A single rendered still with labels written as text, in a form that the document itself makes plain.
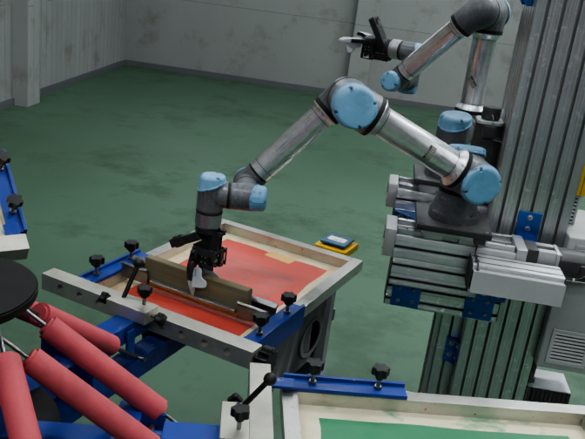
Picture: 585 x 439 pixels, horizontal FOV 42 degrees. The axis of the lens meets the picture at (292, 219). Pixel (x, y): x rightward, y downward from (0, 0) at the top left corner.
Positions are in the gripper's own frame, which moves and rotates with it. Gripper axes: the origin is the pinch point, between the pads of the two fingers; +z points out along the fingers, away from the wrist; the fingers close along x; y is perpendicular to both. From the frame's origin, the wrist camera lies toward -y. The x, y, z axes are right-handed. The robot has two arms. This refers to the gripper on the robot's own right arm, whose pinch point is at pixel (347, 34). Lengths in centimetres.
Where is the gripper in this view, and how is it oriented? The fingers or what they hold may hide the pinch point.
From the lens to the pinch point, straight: 311.9
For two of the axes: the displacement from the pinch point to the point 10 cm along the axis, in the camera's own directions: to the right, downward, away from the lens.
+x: 5.6, -3.4, 7.5
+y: -0.4, 9.0, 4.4
